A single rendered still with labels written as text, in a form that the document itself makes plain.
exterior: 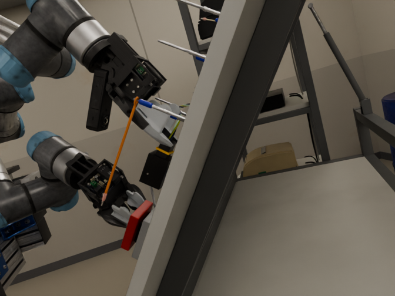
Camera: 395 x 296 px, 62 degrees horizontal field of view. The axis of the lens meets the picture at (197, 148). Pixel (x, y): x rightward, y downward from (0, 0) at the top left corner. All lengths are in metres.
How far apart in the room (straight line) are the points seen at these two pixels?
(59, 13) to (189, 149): 0.40
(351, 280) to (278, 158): 0.98
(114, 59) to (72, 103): 2.58
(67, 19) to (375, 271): 0.76
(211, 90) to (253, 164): 1.39
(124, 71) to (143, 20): 2.64
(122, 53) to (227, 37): 0.33
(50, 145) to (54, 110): 2.45
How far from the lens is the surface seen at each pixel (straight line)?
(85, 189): 0.65
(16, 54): 0.67
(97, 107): 0.62
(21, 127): 1.49
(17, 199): 0.83
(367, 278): 0.80
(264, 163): 1.68
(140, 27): 3.20
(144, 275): 0.41
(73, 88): 3.19
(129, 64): 0.58
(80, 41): 0.62
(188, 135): 0.32
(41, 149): 0.79
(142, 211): 0.43
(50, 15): 0.66
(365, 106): 1.35
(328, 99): 3.62
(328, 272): 0.82
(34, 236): 1.45
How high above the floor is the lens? 1.26
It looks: 10 degrees down
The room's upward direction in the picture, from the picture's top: 16 degrees counter-clockwise
